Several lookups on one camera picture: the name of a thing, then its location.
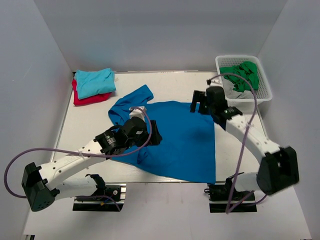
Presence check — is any folded light blue t-shirt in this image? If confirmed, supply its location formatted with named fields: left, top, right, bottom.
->
left=74, top=68, right=116, bottom=100

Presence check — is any white plastic basket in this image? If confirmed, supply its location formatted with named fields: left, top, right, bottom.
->
left=215, top=55, right=273, bottom=106

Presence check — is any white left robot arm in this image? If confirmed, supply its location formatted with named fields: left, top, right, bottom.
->
left=21, top=116, right=163, bottom=212

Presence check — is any green t-shirt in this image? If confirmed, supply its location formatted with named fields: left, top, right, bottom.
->
left=219, top=61, right=260, bottom=93

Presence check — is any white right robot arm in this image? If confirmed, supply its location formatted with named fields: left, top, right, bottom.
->
left=190, top=86, right=300, bottom=196

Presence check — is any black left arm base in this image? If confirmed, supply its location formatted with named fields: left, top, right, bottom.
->
left=72, top=183, right=127, bottom=212

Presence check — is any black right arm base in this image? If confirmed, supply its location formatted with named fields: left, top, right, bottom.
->
left=204, top=184, right=257, bottom=214

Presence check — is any grey t-shirt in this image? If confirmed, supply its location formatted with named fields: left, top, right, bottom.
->
left=222, top=77, right=254, bottom=99

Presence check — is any folded red t-shirt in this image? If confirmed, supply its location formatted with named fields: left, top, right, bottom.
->
left=71, top=79, right=111, bottom=107

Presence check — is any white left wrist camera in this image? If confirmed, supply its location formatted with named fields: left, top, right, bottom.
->
left=129, top=106, right=147, bottom=121

